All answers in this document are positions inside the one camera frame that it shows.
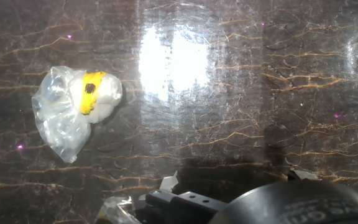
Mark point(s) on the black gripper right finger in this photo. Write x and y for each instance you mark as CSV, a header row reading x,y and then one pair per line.
x,y
304,175

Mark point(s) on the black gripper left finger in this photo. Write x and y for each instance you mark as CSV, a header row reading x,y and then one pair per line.
x,y
191,207

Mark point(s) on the clear plastic bag with items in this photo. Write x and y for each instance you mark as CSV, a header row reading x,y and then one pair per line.
x,y
61,124

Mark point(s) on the dark marble pattern board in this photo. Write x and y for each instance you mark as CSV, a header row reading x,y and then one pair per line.
x,y
259,109

